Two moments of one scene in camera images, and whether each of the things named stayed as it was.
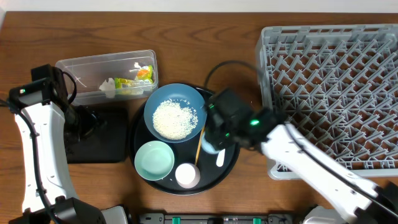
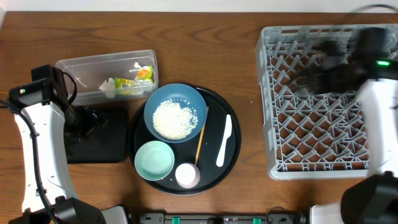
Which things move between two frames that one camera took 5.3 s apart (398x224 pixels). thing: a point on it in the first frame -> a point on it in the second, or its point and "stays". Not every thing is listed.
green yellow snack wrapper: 145,74 stays
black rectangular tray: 107,143 stays
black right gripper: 213,135 -> 314,75
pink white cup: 188,175 stays
